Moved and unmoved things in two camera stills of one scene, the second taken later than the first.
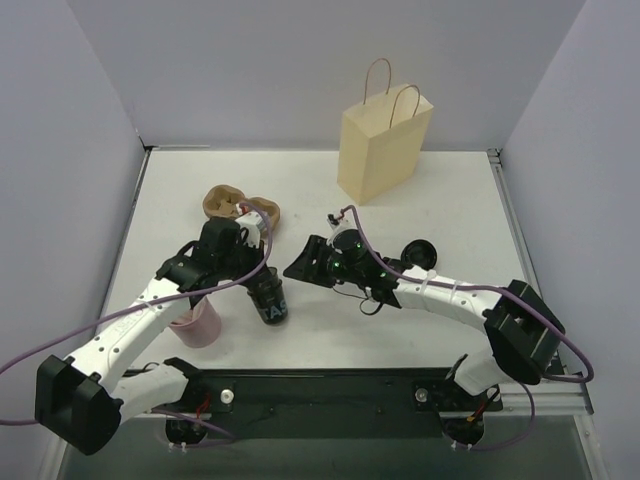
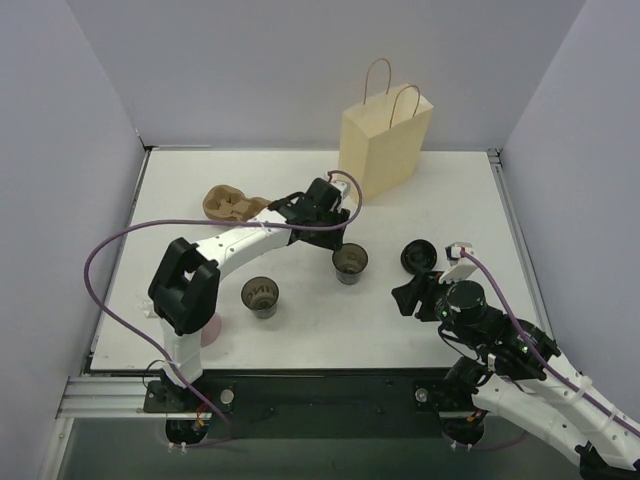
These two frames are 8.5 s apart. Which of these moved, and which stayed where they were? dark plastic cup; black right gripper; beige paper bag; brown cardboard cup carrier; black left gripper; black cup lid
Moved: black left gripper; black right gripper; dark plastic cup
Stayed: black cup lid; beige paper bag; brown cardboard cup carrier
